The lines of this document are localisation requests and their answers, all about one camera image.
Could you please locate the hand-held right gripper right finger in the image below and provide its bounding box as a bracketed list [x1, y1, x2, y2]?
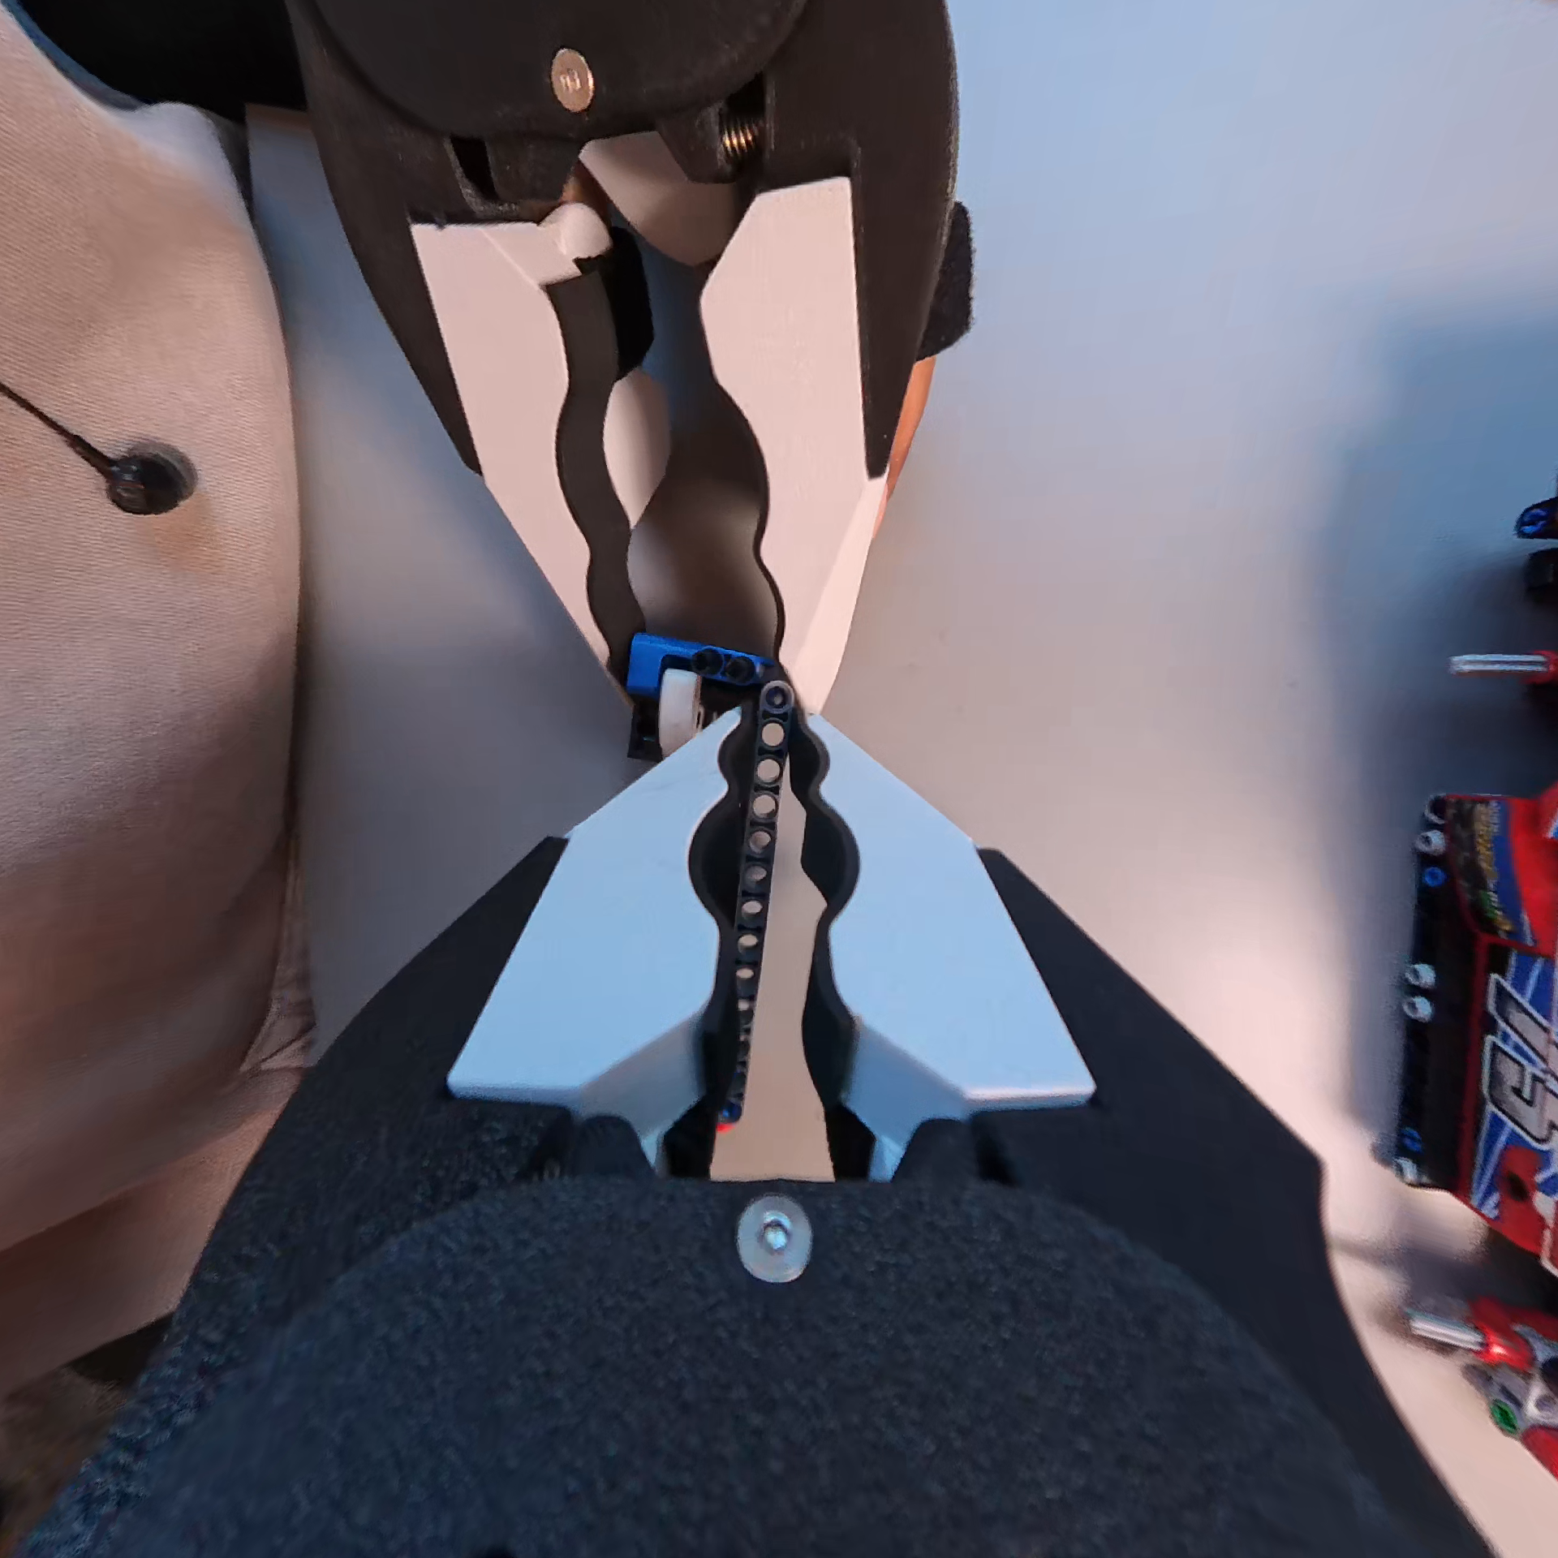
[797, 716, 1096, 1180]

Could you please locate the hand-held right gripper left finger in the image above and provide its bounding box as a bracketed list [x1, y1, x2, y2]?
[447, 718, 744, 1180]

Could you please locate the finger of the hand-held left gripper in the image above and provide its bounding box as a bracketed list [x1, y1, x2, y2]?
[699, 175, 890, 720]
[408, 201, 653, 683]

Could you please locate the long grey lego beam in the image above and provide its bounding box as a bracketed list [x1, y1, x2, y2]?
[718, 681, 799, 1122]

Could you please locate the black lego spoiler assembly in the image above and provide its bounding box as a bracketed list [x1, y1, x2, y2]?
[623, 631, 799, 1139]

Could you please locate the red white blue lego car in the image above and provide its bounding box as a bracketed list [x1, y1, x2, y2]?
[1387, 494, 1558, 1477]

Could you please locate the person's left hand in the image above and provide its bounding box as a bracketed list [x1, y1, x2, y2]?
[883, 351, 942, 507]

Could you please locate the black wrist rest pad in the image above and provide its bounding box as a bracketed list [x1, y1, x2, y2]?
[24, 0, 306, 119]

